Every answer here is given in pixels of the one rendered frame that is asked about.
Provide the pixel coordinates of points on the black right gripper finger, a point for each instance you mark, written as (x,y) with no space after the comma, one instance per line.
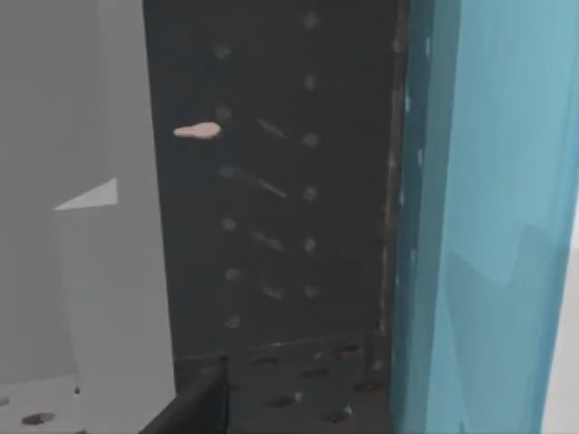
(205,407)

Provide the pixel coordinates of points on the grey pierced drawer inside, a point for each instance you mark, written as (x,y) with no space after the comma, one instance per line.
(280,203)

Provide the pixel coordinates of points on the small pink object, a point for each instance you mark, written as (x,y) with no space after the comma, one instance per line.
(197,131)

